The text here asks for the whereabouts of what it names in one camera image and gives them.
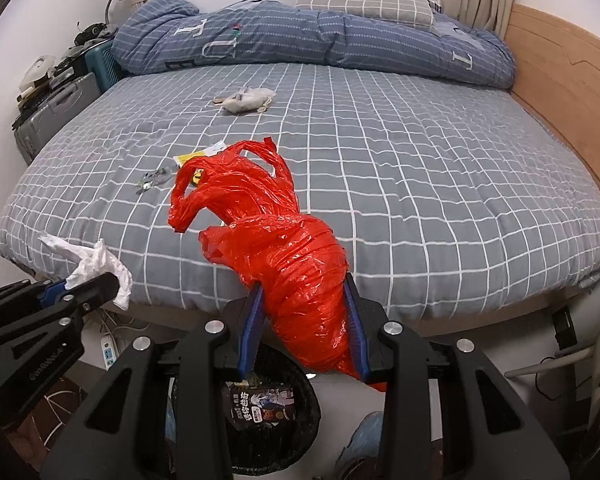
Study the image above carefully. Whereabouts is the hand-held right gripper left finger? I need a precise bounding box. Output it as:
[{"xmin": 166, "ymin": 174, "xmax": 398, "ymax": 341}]
[{"xmin": 40, "ymin": 282, "xmax": 266, "ymax": 480}]

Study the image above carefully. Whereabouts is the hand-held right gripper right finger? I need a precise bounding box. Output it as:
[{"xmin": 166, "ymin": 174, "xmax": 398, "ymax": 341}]
[{"xmin": 343, "ymin": 274, "xmax": 571, "ymax": 480}]

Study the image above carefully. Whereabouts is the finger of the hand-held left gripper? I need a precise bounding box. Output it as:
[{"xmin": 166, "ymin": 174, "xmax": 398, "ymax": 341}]
[
  {"xmin": 0, "ymin": 271, "xmax": 121, "ymax": 348},
  {"xmin": 0, "ymin": 280, "xmax": 71, "ymax": 331}
]

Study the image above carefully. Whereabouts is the white tissue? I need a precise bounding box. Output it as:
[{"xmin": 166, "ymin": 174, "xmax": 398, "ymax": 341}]
[{"xmin": 37, "ymin": 233, "xmax": 133, "ymax": 311}]

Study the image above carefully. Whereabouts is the red plastic bag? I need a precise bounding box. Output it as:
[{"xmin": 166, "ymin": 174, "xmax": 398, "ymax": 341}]
[{"xmin": 168, "ymin": 136, "xmax": 388, "ymax": 393}]

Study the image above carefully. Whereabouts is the black trash bin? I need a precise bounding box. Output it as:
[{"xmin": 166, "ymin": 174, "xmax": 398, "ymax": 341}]
[{"xmin": 167, "ymin": 345, "xmax": 322, "ymax": 476}]

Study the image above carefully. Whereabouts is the clear plastic wrapper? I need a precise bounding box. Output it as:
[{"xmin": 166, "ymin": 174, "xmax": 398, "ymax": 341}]
[{"xmin": 134, "ymin": 167, "xmax": 173, "ymax": 193}]

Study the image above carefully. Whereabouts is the white power strip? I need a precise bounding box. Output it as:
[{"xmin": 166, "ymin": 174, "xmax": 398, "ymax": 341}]
[{"xmin": 100, "ymin": 335, "xmax": 118, "ymax": 368}]

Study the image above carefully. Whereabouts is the blue crumpled plastic bag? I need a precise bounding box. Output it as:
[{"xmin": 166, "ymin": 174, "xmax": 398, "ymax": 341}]
[{"xmin": 337, "ymin": 410, "xmax": 388, "ymax": 480}]

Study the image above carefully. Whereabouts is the yellow packet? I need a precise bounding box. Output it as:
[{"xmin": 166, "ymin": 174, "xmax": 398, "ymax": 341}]
[{"xmin": 174, "ymin": 142, "xmax": 228, "ymax": 168}]

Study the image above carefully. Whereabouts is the grey suitcase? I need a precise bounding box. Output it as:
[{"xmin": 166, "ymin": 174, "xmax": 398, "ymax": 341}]
[{"xmin": 12, "ymin": 72, "xmax": 101, "ymax": 163}]

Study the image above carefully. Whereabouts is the white tube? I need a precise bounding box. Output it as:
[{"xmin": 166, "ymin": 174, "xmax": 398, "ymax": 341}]
[{"xmin": 505, "ymin": 345, "xmax": 596, "ymax": 378}]

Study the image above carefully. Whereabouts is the teal suitcase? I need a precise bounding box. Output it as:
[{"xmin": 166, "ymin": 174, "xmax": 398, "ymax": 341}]
[{"xmin": 85, "ymin": 42, "xmax": 126, "ymax": 93}]

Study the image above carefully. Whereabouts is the white round object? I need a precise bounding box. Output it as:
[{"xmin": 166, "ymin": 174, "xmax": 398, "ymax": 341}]
[{"xmin": 22, "ymin": 55, "xmax": 56, "ymax": 93}]

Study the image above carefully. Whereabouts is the black tangled gadget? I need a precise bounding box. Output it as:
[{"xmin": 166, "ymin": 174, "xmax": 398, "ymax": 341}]
[{"xmin": 74, "ymin": 21, "xmax": 116, "ymax": 46}]

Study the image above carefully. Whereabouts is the blue striped quilt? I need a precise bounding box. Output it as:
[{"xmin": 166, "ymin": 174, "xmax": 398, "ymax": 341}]
[{"xmin": 111, "ymin": 0, "xmax": 517, "ymax": 92}]

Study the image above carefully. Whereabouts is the grey checked pillow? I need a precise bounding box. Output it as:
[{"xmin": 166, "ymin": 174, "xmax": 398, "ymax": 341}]
[{"xmin": 295, "ymin": 0, "xmax": 436, "ymax": 29}]

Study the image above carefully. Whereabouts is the wooden headboard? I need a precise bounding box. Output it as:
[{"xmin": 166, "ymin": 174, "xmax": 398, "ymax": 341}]
[{"xmin": 502, "ymin": 4, "xmax": 600, "ymax": 181}]

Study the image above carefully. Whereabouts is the white drawstring pouch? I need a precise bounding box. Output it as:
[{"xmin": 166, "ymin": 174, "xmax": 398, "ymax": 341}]
[{"xmin": 215, "ymin": 87, "xmax": 276, "ymax": 115}]

